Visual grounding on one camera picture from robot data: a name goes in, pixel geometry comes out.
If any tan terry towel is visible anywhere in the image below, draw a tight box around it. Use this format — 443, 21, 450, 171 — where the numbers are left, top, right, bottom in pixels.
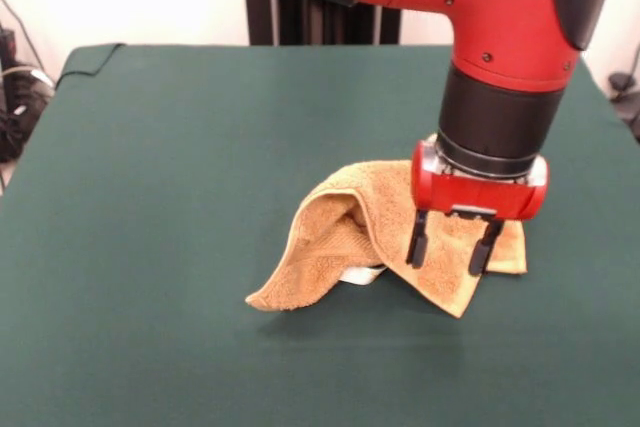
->
244, 132, 529, 320

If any black and red power strip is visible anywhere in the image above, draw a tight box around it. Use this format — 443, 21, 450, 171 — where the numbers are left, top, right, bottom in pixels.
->
0, 26, 19, 56

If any black power adapter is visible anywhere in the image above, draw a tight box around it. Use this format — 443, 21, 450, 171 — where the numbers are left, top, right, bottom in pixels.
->
608, 72, 635, 94

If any dark green tablecloth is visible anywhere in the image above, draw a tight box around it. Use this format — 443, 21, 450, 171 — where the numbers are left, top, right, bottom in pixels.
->
0, 42, 640, 427

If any tangled black cable bundle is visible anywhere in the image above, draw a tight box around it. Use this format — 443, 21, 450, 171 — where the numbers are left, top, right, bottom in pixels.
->
0, 0, 56, 198

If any black device with cables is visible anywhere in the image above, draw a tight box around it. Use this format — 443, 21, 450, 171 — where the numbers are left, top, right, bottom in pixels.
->
617, 96, 640, 144

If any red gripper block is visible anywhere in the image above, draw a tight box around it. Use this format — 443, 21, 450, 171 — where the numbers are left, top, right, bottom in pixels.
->
405, 139, 550, 277

